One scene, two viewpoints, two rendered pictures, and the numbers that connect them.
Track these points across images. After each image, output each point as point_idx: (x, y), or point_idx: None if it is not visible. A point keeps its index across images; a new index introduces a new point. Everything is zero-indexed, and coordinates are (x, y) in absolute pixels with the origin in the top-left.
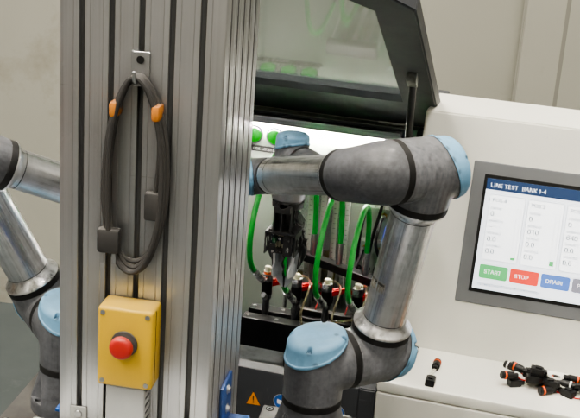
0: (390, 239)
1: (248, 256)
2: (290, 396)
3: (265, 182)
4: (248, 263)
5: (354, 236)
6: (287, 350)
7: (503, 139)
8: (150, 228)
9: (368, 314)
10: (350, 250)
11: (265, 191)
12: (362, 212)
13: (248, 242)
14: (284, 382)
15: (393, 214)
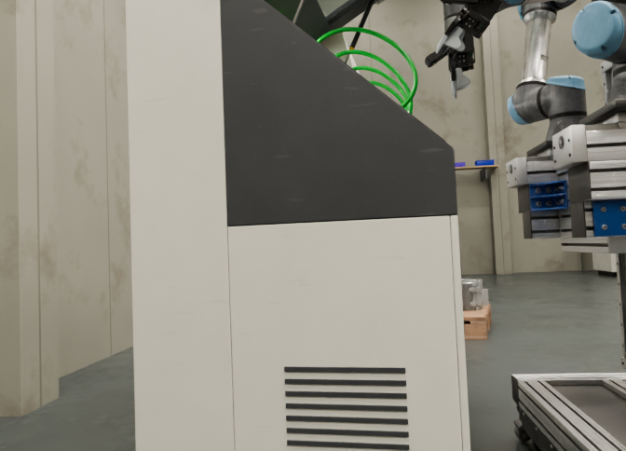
0: (549, 32)
1: (416, 88)
2: (585, 108)
3: None
4: (412, 96)
5: (395, 91)
6: (579, 81)
7: (352, 60)
8: None
9: (544, 76)
10: (401, 99)
11: None
12: (376, 81)
13: (417, 75)
14: (580, 102)
15: (548, 19)
